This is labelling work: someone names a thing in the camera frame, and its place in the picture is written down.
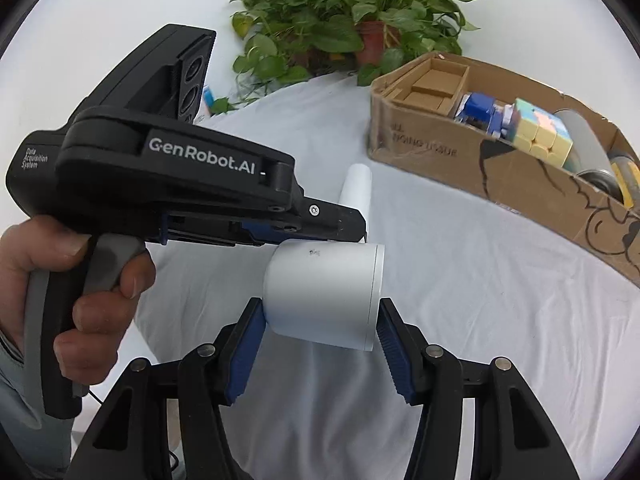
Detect silver metal cup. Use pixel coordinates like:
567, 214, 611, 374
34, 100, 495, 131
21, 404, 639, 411
554, 109, 632, 207

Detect brown cardboard box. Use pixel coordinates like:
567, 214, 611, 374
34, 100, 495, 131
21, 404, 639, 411
366, 51, 640, 288

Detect glass cup with orange label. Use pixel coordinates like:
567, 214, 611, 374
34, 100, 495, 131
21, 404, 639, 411
607, 152, 640, 211

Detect green potted plant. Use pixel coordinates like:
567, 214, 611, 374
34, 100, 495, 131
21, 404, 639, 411
230, 0, 486, 113

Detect blue and white toy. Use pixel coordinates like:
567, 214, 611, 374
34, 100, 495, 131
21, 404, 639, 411
454, 92, 516, 140

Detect white tube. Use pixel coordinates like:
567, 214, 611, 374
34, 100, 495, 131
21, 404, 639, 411
339, 162, 374, 243

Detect pastel puzzle cube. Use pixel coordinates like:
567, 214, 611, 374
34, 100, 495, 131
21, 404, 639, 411
509, 98, 574, 169

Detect white tablecloth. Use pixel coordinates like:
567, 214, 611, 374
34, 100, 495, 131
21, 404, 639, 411
70, 72, 640, 480

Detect person's left hand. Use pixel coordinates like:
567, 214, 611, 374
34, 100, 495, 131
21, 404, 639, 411
0, 215, 157, 386

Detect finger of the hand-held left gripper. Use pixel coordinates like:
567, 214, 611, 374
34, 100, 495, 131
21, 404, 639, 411
227, 199, 369, 250

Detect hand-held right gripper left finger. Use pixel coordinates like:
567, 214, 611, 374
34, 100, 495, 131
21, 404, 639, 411
65, 297, 267, 480

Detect white cylinder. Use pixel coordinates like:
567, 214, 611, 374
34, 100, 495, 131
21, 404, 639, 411
262, 239, 387, 354

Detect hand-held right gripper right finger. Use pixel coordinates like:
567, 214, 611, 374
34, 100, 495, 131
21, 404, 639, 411
375, 297, 581, 480

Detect person's left forearm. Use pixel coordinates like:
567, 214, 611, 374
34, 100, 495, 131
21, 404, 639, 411
0, 330, 77, 480

